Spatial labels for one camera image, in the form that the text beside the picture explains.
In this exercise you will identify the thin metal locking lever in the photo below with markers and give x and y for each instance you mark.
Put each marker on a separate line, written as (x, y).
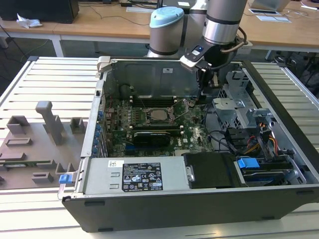
(176, 117)
(143, 104)

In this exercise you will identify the silver CPU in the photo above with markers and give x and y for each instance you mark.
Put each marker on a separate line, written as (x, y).
(159, 114)

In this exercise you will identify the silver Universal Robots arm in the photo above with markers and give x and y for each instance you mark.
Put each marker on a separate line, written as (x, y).
(224, 20)

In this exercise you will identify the black RAM slot bank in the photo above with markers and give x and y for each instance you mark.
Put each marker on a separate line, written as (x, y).
(152, 100)
(159, 125)

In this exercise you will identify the CPU socket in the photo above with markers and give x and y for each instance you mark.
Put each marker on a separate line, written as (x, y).
(149, 117)

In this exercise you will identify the blue expansion slot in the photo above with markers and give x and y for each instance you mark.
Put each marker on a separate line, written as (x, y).
(130, 149)

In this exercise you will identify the silver metal drive cage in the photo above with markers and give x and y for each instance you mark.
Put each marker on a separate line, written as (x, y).
(231, 109)

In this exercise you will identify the white paper sheet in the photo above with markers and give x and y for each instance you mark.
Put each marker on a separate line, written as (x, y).
(274, 19)

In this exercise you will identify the grey laptop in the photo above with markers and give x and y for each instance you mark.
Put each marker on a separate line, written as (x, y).
(269, 4)

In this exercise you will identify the green motherboard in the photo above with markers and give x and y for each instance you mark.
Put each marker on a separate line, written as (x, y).
(194, 134)

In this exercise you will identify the black graphics card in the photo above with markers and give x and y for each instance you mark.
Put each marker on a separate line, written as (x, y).
(152, 140)

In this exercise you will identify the blue disk carrier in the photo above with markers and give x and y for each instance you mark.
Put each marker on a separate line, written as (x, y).
(248, 164)

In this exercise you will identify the black plastic shroud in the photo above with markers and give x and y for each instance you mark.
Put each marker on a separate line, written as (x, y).
(211, 171)

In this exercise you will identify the wooden desk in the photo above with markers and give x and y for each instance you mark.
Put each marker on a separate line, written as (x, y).
(99, 27)

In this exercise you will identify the open black PC case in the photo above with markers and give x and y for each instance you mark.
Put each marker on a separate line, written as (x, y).
(174, 214)

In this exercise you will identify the silver power supply unit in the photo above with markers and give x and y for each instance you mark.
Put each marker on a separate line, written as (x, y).
(99, 174)

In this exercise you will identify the black computer box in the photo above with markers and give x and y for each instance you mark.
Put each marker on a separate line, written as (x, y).
(37, 10)

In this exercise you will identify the crumpled white paper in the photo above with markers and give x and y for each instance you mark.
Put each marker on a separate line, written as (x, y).
(27, 23)

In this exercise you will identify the blue case latch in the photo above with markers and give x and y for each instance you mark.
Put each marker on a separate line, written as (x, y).
(65, 179)

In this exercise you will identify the grey parts rack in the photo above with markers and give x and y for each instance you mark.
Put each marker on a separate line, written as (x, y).
(30, 149)

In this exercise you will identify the green RAM stick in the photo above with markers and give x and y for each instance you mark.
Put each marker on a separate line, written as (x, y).
(30, 164)

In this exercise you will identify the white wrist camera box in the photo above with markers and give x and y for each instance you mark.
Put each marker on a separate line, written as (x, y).
(192, 53)

